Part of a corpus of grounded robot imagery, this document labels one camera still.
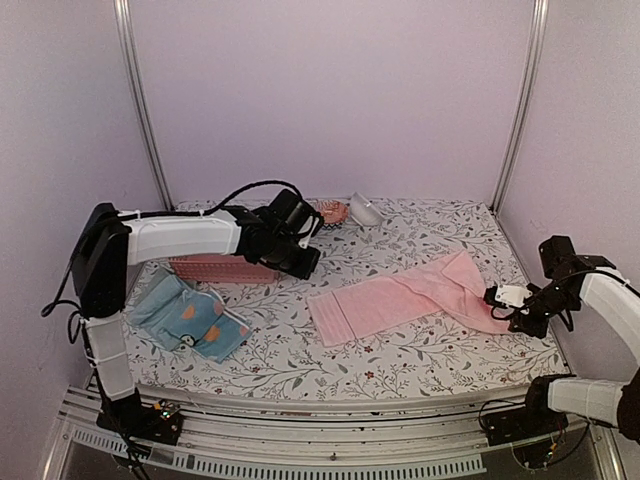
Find pink plastic basket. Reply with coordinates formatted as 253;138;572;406
168;254;278;284

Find pink terry towel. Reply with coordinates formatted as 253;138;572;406
306;250;508;347

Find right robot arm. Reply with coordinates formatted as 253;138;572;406
494;235;639;442

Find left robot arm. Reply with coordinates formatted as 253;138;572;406
70;187;324;434

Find red patterned bowl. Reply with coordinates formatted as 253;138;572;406
316;200;349;230

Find white tipped bowl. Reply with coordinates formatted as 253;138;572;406
349;192;384;227

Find floral table mat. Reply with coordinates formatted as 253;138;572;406
123;199;567;402

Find blue patterned towel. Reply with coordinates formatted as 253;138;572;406
128;271;252;363

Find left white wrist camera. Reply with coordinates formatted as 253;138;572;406
298;214;324;249

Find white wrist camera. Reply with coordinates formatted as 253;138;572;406
483;285;533;309
298;214;324;249

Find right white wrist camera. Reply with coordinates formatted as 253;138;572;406
483;285;533;309

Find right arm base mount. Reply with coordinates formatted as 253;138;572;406
478;374;573;446

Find front aluminium rail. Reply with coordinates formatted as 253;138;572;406
47;384;626;480

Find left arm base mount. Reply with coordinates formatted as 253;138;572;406
96;388;184;446

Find left aluminium frame post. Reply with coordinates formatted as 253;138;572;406
113;0;175;210

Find aluminium frame post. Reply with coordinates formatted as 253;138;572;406
490;0;549;217
113;0;175;210

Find right aluminium frame post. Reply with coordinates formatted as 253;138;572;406
490;0;549;217

